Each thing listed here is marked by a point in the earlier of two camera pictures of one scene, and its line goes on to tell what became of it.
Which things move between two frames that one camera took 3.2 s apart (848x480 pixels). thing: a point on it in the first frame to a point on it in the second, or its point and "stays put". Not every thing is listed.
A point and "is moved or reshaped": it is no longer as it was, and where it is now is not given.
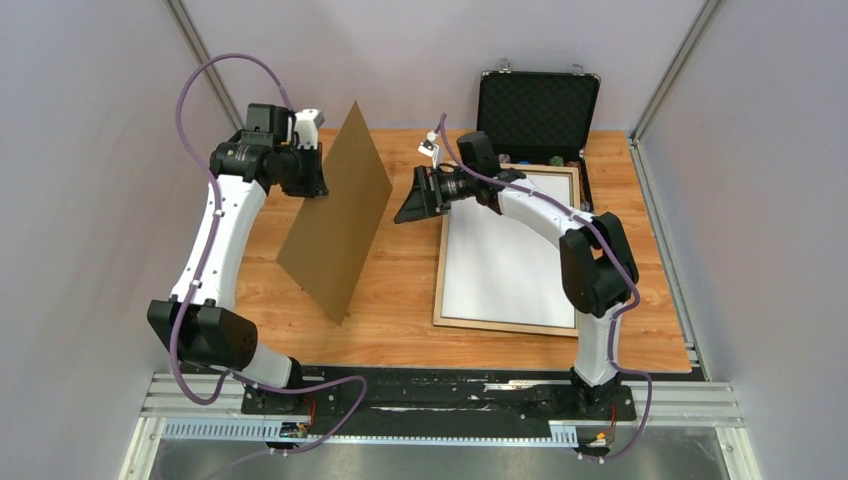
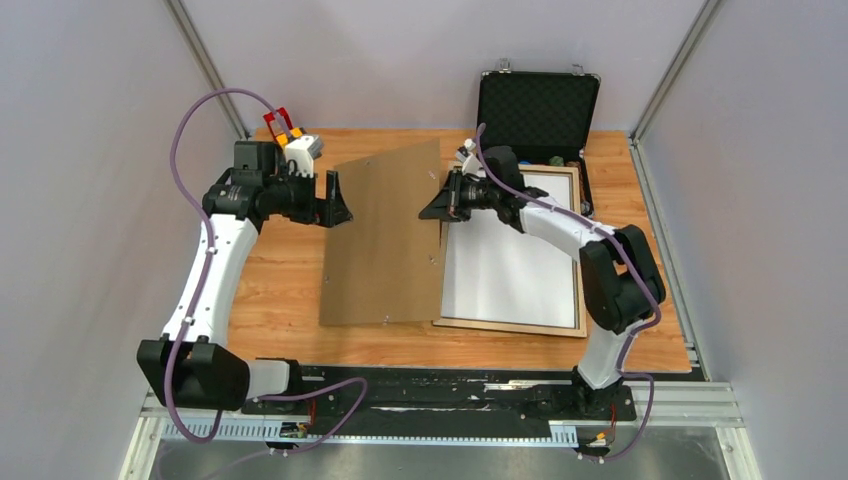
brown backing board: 330,241 is moved or reshaped
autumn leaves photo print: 506,269 stays put
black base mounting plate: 439,401 stays put
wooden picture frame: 438,320 stays put
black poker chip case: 545,118 stays put
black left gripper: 315,186 to 336,210
